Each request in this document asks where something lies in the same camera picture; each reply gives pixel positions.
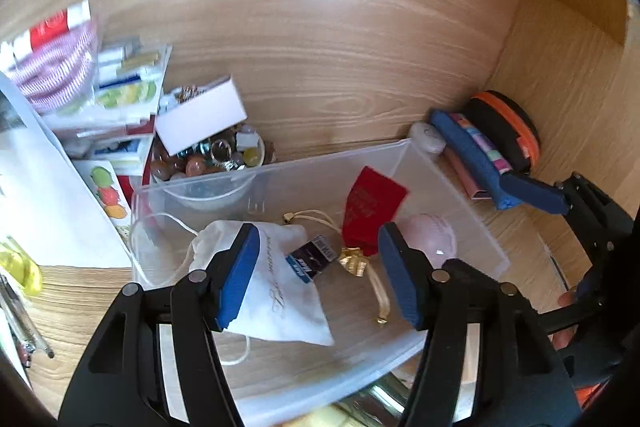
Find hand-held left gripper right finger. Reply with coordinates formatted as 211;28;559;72
377;222;583;427

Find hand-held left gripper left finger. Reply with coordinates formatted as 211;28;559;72
57;223;261;427

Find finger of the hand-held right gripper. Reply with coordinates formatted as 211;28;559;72
501;173;633;260
539;296;598;334

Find white drawstring pouch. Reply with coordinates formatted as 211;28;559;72
131;212;335;365

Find blue pouch with coloured stripes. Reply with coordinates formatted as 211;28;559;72
429;108;517;211

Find clear plastic storage box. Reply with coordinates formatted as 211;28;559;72
129;139;511;427

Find person's right hand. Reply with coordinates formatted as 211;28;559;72
551;285;583;352

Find pink egg-shaped stone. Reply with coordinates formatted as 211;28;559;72
402;213;459;269

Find pink booklet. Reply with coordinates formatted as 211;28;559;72
442;147;494;200

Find black and orange round case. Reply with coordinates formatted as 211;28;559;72
462;91;542;176

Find small black and blue box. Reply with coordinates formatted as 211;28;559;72
285;234;335;283

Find red fabric pouch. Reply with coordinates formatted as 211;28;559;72
341;165;409;256

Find white bowl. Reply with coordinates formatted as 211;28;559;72
150;127;275;210

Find pile of coloured stones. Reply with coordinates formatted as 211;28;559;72
152;87;275;182

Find shiny metal bowl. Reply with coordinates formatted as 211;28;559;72
337;369;426;427

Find white round pebble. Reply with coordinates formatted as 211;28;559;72
407;122;447;154

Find fruit sticker sheet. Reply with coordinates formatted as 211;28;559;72
75;159;151;234

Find white card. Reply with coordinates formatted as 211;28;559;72
155;75;249;156

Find white paper sheet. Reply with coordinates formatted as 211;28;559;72
0;72;132;269

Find bundle of pens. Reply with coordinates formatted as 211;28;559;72
0;272;56;370

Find yellow plastic object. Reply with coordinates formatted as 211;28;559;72
0;236;44;297

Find stack of clear sachets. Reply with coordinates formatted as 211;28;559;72
65;38;174;160

